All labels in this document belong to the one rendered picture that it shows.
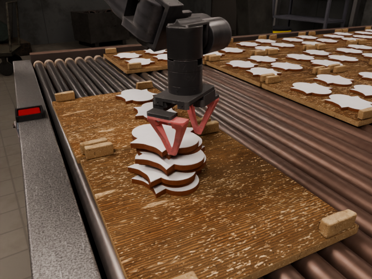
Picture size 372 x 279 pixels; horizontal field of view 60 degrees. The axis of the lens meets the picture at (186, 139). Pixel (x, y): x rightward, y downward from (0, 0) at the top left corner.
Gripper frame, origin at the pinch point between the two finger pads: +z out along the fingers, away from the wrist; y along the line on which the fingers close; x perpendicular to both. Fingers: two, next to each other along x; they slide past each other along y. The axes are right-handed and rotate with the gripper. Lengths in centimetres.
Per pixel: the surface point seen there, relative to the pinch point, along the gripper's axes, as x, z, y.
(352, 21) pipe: 5, 33, 584
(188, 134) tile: 0.8, 0.2, 2.5
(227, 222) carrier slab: -11.8, 8.3, -8.1
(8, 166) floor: 200, 100, 74
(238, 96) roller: 11, 10, 58
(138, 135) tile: 8.9, 0.1, -2.5
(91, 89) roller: 61, 10, 38
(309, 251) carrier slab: -24.0, 9.1, -7.3
